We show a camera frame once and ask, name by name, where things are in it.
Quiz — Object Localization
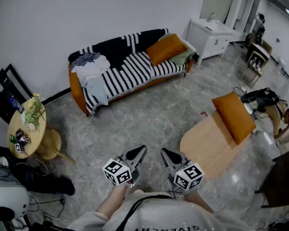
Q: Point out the white camera device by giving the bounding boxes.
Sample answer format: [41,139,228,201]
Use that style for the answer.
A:
[0,179,29,231]

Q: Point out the person's left forearm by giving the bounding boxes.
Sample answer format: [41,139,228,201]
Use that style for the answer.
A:
[96,183,135,221]

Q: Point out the light blue garment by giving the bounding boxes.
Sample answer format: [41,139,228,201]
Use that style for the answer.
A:
[83,77,109,107]

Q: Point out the spare hand-held gripper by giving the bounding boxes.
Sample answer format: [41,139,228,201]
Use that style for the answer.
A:
[14,128,31,153]

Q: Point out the person's grey t-shirt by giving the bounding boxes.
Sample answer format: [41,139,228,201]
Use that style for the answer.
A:
[67,189,256,231]

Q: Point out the dark wooden table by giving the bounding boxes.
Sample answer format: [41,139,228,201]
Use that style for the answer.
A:
[254,145,289,209]

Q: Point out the black floor cable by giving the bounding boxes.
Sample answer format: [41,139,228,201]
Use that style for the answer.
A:
[26,195,66,219]

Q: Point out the clear water bottle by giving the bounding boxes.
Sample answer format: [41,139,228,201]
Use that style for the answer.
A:
[9,97,25,113]

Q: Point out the green white blanket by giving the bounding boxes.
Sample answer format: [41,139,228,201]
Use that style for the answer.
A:
[158,32,197,66]

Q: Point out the thin gripper cables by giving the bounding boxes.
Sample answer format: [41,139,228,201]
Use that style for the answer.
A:
[160,172,184,199]

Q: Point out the black neck cable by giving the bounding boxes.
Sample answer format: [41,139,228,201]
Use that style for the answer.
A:
[115,194,174,231]

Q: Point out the pale flower bouquet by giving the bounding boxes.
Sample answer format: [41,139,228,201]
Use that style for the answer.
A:
[21,92,47,134]

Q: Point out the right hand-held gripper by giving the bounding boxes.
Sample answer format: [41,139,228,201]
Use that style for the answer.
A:
[161,148,205,192]

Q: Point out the white sink cabinet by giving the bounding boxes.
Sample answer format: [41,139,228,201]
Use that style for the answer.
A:
[186,18,234,66]

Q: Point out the oval wooden coffee table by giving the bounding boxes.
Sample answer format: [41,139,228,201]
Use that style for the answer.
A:
[180,109,252,180]

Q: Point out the orange cushion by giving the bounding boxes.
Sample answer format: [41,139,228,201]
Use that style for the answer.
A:
[211,91,257,145]
[145,33,189,67]

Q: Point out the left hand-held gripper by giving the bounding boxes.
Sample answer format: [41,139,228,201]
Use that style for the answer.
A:
[102,144,147,186]

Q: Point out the black round device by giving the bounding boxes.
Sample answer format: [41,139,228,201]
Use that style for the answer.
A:
[240,91,260,105]

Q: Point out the orange sofa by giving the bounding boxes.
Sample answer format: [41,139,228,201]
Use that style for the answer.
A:
[68,59,195,117]

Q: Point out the person's right forearm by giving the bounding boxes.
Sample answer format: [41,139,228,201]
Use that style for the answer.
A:
[183,189,215,214]

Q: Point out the black backpack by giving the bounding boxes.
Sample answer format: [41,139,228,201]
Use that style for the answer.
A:
[255,88,287,113]

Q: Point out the blue checked shirt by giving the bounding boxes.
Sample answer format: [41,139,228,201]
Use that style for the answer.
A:
[69,51,101,69]

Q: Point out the round wooden side table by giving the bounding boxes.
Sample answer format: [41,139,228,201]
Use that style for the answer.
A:
[7,100,77,165]

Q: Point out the small wooden stool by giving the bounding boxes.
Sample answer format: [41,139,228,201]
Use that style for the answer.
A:
[239,51,270,89]

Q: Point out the black white striped sofa cover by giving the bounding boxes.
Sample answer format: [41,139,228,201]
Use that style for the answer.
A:
[67,28,189,115]

